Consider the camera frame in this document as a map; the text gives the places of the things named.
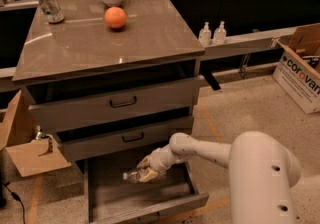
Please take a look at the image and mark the clear plastic water bottle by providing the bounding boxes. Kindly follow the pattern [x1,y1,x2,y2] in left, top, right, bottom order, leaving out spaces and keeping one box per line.
[123,168,167,183]

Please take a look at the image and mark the black power cable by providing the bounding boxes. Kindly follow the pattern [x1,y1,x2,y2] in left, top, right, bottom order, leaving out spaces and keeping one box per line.
[2,181,27,224]

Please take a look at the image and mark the middle grey drawer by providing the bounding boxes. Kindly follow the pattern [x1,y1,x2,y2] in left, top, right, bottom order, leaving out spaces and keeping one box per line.
[58,116,194,162]

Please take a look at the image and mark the cardboard box on left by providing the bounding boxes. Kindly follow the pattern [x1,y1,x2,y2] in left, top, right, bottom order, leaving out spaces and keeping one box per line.
[0,91,71,177]

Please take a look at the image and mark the open bottom grey drawer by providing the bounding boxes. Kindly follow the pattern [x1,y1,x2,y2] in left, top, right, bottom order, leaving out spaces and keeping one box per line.
[83,139,210,224]

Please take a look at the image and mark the top grey drawer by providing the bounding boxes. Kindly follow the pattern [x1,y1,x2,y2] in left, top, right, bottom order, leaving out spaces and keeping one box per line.
[29,77,199,132]

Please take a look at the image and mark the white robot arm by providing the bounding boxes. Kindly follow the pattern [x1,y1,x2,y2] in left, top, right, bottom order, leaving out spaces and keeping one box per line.
[138,131,301,224]

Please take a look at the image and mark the right sanitizer pump bottle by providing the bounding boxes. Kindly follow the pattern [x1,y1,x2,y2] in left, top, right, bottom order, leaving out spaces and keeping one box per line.
[213,21,227,45]

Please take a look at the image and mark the crushed soda can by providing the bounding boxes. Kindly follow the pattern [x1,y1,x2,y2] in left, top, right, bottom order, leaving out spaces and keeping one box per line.
[38,0,64,24]

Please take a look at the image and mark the sanitizer pump bottle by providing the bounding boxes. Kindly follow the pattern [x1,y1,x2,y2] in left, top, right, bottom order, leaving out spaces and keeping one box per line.
[198,22,211,46]
[213,21,227,45]

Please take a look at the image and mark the white corovan cardboard box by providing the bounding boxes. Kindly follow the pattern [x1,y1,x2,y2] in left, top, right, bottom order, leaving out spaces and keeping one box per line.
[273,23,320,114]

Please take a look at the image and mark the grey drawer cabinet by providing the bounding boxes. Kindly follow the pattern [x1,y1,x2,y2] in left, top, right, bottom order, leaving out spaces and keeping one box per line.
[12,0,210,224]

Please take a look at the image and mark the left sanitizer pump bottle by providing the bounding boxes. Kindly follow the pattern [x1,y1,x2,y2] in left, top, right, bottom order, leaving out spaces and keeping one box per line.
[198,22,211,46]

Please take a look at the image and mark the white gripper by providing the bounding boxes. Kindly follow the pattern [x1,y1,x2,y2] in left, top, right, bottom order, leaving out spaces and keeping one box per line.
[137,146,178,183]

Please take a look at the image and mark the orange fruit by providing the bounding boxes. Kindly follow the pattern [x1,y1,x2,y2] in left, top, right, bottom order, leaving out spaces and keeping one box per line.
[104,7,127,29]

